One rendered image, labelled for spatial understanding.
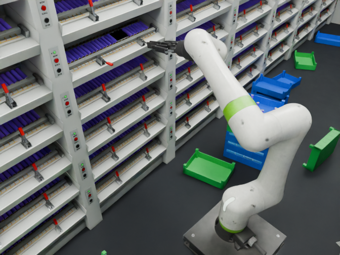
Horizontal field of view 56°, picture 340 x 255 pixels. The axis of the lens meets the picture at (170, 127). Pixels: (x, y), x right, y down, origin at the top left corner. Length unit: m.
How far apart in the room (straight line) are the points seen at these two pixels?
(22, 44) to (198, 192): 1.39
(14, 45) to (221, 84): 0.74
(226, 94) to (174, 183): 1.18
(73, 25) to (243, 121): 0.77
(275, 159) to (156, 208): 1.00
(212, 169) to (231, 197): 0.94
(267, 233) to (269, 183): 0.30
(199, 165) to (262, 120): 1.28
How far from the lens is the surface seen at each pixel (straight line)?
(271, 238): 1.59
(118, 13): 1.51
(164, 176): 2.22
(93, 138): 1.69
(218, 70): 1.16
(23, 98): 1.35
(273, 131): 1.08
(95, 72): 1.48
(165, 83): 1.90
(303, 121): 1.16
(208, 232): 1.54
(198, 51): 1.22
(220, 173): 2.27
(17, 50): 1.26
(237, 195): 1.36
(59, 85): 1.38
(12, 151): 1.43
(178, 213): 2.03
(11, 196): 1.54
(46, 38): 1.29
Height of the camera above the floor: 1.63
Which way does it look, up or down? 38 degrees down
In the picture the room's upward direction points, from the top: straight up
